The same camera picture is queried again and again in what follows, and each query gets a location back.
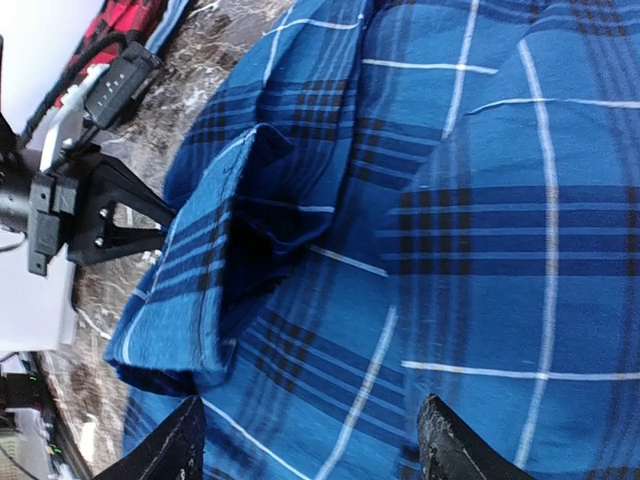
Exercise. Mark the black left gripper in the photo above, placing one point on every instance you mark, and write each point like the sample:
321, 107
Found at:
73, 203

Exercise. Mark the red black plaid folded shirt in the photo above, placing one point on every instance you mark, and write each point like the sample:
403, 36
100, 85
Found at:
134, 19

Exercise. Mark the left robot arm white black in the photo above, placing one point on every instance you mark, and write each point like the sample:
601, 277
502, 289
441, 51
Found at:
36, 310

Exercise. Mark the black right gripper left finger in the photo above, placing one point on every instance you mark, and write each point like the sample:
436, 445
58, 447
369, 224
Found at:
174, 450

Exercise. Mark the blue plaid long sleeve shirt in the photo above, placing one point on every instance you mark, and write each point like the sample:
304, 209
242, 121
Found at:
387, 200

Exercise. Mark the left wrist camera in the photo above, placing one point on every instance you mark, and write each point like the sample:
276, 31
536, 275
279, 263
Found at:
100, 101

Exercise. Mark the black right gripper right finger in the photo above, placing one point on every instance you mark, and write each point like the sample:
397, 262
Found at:
449, 449

